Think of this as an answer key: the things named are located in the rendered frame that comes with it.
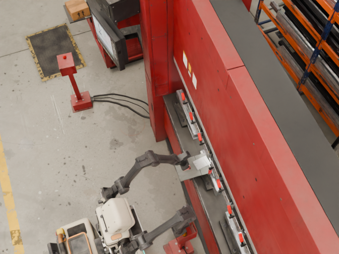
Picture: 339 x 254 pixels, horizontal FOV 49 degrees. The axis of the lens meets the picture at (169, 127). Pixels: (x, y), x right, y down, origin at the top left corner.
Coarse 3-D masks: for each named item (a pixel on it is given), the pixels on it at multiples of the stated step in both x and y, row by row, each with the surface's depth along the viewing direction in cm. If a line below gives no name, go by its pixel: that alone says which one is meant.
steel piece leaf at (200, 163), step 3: (198, 159) 307; (201, 159) 307; (192, 162) 305; (195, 162) 306; (198, 162) 306; (201, 162) 306; (204, 162) 306; (195, 165) 304; (198, 165) 304; (201, 165) 304; (204, 165) 304; (198, 168) 303
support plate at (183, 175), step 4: (196, 156) 309; (200, 156) 309; (188, 160) 307; (192, 160) 307; (192, 164) 305; (176, 168) 303; (180, 168) 303; (192, 168) 303; (204, 168) 303; (180, 172) 301; (184, 172) 301; (188, 172) 301; (192, 172) 301; (196, 172) 301; (200, 172) 301; (204, 172) 301; (180, 176) 300; (184, 176) 300; (188, 176) 299; (192, 176) 299; (196, 176) 300; (180, 180) 298
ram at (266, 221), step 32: (192, 32) 239; (192, 64) 260; (192, 96) 286; (224, 96) 209; (224, 128) 226; (224, 160) 245; (256, 160) 187; (256, 192) 200; (256, 224) 215; (288, 224) 169
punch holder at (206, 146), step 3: (204, 135) 280; (204, 138) 283; (204, 141) 285; (204, 144) 287; (207, 144) 278; (204, 147) 289; (207, 147) 281; (207, 150) 283; (210, 150) 276; (207, 153) 286; (210, 153) 280; (207, 156) 288; (210, 156) 285
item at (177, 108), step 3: (177, 99) 351; (174, 102) 349; (174, 105) 347; (177, 105) 347; (177, 108) 345; (180, 108) 345; (177, 111) 344; (180, 111) 344; (177, 114) 344; (180, 114) 342; (183, 114) 342; (180, 117) 340; (183, 117) 340; (180, 120) 339; (183, 123) 337; (186, 123) 337; (183, 126) 337
